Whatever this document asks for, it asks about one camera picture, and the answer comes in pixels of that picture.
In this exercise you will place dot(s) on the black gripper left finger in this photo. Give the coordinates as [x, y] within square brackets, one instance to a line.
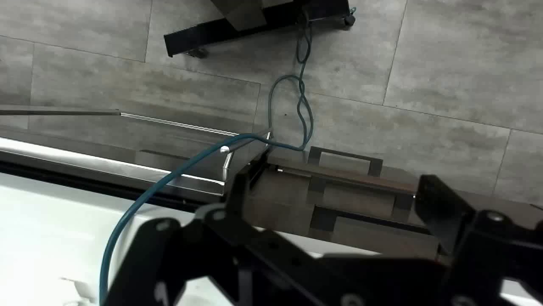
[170, 249]

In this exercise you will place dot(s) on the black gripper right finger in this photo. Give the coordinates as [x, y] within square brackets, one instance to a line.
[486, 249]

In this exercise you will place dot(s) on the dark wood lower drawer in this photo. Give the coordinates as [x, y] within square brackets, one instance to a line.
[384, 238]

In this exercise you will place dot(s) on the dark wood drawer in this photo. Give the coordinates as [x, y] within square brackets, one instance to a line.
[345, 184]
[384, 238]

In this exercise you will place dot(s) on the dark wood upper drawer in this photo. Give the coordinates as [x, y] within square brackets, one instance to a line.
[345, 184]

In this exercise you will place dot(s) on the black rolling stand base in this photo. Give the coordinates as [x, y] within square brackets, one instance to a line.
[238, 28]

